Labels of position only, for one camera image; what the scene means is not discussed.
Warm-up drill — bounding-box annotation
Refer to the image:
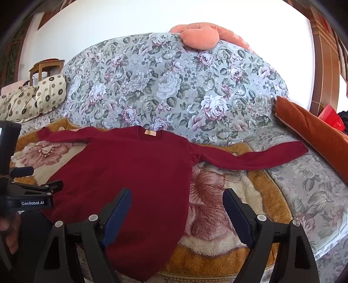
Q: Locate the person's left hand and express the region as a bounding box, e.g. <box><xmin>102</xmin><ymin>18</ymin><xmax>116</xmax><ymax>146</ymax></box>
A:
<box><xmin>0</xmin><ymin>211</ymin><xmax>22</xmax><ymax>255</ymax></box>

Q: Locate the brown wooden wardrobe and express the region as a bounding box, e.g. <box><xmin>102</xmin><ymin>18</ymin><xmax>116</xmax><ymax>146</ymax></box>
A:
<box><xmin>310</xmin><ymin>16</ymin><xmax>348</xmax><ymax>112</ymax></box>

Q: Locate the grey floral quilt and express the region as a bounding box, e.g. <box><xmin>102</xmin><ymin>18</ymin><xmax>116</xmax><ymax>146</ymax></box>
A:
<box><xmin>19</xmin><ymin>33</ymin><xmax>348</xmax><ymax>283</ymax></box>

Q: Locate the tan plush flower blanket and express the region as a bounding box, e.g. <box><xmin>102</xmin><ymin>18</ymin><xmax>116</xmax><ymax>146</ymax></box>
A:
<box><xmin>9</xmin><ymin>118</ymin><xmax>299</xmax><ymax>281</ymax></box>

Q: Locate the pink pillow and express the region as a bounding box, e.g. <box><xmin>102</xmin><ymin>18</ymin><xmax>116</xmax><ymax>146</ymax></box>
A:
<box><xmin>169</xmin><ymin>22</ymin><xmax>254</xmax><ymax>52</ymax></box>

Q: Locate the dark red sweater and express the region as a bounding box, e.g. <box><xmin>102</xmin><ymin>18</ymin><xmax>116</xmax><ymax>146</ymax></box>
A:
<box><xmin>37</xmin><ymin>126</ymin><xmax>309</xmax><ymax>282</ymax></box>

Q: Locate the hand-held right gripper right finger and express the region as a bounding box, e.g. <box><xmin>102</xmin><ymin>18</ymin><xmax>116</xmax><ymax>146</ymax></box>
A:
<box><xmin>222</xmin><ymin>188</ymin><xmax>320</xmax><ymax>283</ymax></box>

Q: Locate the wooden chair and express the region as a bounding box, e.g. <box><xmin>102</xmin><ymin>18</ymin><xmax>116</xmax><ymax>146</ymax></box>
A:
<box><xmin>28</xmin><ymin>58</ymin><xmax>66</xmax><ymax>88</ymax></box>

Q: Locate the cream circle-print pillow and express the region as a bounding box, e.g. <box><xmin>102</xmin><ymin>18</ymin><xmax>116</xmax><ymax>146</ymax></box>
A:
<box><xmin>0</xmin><ymin>86</ymin><xmax>38</xmax><ymax>123</ymax></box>
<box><xmin>35</xmin><ymin>74</ymin><xmax>67</xmax><ymax>114</ymax></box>

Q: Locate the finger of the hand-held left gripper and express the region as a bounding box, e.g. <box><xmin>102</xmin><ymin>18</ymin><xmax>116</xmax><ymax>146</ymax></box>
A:
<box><xmin>11</xmin><ymin>180</ymin><xmax>64</xmax><ymax>195</ymax></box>
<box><xmin>9</xmin><ymin>167</ymin><xmax>35</xmax><ymax>178</ymax></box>

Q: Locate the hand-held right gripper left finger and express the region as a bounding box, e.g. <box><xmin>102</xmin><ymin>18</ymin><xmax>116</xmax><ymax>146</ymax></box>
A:
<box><xmin>34</xmin><ymin>188</ymin><xmax>132</xmax><ymax>283</ymax></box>

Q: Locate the orange cushion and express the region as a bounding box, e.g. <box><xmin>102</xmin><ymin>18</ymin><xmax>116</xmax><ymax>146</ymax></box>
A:
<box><xmin>273</xmin><ymin>96</ymin><xmax>348</xmax><ymax>183</ymax></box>

